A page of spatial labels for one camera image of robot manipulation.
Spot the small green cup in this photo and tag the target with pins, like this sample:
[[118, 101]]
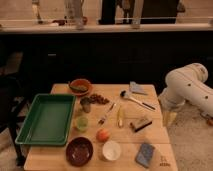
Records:
[[81, 123]]

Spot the brown grape bunch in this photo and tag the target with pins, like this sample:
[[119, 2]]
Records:
[[98, 99]]

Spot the green item in orange bowl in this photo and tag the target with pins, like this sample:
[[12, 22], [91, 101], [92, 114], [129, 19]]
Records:
[[78, 88]]

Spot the small metal cup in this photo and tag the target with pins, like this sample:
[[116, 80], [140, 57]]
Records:
[[86, 105]]

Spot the green plastic tray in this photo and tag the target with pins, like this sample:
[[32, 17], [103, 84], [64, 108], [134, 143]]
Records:
[[48, 120]]

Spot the blue sponge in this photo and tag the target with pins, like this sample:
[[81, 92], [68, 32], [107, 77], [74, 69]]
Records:
[[145, 154]]

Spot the white cup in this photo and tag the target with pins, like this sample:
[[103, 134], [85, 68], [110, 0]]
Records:
[[111, 150]]

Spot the dark purple bowl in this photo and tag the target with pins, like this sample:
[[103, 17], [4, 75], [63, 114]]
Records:
[[79, 151]]

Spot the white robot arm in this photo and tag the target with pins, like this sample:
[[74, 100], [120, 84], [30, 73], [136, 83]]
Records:
[[186, 84]]

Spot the orange bowl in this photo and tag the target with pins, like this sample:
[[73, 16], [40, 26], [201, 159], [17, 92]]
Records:
[[84, 82]]

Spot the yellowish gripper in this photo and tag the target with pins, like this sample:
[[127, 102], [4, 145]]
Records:
[[168, 116]]

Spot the orange peach fruit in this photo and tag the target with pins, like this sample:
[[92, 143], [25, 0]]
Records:
[[102, 135]]

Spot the grey folded cloth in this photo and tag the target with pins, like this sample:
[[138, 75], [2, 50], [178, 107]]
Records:
[[136, 88]]

